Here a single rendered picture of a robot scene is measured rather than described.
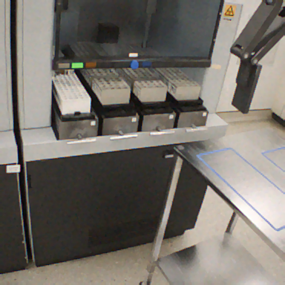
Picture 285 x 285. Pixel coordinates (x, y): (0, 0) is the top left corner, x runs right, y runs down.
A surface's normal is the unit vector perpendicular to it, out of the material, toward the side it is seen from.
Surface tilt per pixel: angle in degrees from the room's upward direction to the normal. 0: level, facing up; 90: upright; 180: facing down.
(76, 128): 90
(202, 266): 0
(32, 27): 90
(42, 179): 90
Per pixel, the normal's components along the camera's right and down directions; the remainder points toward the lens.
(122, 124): 0.40, 0.55
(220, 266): 0.15, -0.83
